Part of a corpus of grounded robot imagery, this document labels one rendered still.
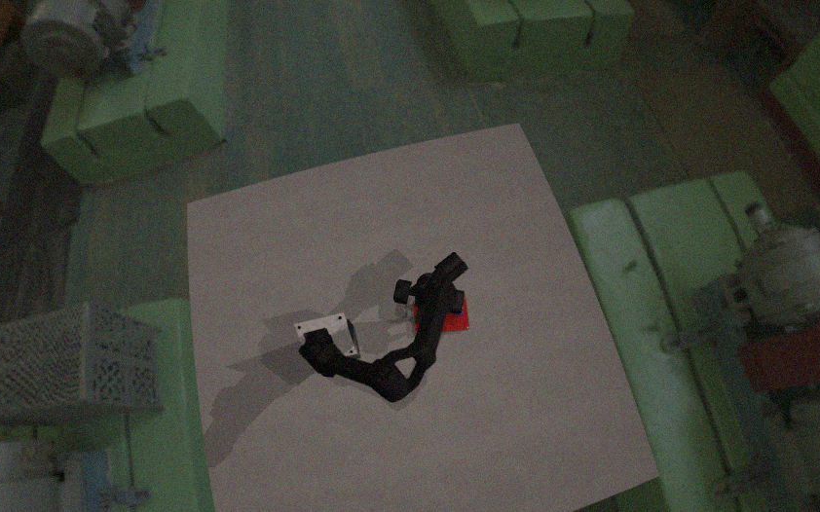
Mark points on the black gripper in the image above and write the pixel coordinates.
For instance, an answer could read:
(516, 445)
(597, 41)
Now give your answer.
(402, 292)

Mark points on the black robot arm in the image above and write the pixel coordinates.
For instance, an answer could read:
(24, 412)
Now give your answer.
(440, 297)

